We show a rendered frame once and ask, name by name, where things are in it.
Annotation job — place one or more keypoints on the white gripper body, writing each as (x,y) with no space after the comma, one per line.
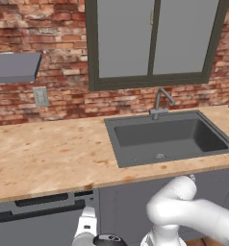
(88,216)

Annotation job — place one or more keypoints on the grey wall shelf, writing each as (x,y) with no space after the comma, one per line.
(12,67)

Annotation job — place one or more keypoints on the dark grey sink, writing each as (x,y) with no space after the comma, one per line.
(171,141)

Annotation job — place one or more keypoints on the dark framed window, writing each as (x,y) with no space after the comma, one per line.
(155,41)

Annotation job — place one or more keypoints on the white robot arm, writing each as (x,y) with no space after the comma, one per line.
(190,211)

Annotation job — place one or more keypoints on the grey wall socket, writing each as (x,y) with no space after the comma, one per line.
(41,96)

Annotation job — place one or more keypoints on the grey metal tap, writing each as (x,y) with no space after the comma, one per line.
(157,107)

